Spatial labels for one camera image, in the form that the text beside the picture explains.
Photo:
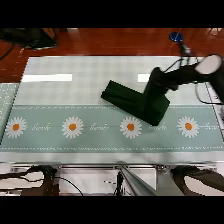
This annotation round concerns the silver frame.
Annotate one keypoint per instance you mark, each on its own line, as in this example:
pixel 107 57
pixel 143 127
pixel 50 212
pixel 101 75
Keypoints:
pixel 140 185

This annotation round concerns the dark green shirt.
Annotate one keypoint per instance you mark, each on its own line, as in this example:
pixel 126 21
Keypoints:
pixel 136 101

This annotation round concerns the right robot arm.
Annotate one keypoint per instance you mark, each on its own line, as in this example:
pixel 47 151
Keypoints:
pixel 186 75

